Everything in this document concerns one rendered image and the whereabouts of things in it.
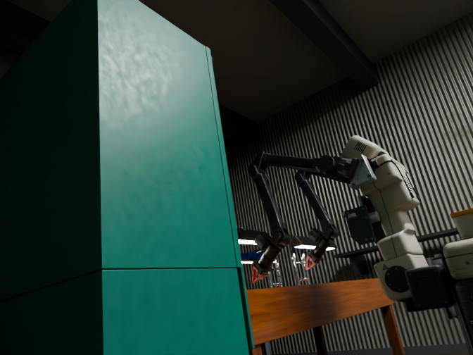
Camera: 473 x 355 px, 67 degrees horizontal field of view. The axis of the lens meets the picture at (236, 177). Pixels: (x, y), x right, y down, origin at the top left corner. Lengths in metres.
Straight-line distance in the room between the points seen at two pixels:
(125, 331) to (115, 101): 0.62
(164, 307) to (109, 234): 0.24
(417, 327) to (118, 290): 3.86
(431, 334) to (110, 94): 3.99
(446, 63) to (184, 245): 4.16
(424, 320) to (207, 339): 3.54
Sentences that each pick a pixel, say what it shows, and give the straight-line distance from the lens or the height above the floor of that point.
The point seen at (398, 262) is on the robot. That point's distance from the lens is 1.63.
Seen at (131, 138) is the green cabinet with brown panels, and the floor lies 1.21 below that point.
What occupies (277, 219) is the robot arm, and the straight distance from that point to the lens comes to 1.67.
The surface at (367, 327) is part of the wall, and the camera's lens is 4.67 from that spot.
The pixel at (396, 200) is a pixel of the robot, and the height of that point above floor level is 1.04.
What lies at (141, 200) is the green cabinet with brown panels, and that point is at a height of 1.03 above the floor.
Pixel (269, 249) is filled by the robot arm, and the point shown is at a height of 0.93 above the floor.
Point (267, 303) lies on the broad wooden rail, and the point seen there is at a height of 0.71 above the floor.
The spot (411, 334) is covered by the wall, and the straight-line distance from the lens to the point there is 4.53.
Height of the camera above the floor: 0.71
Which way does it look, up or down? 20 degrees up
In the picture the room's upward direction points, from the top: 9 degrees counter-clockwise
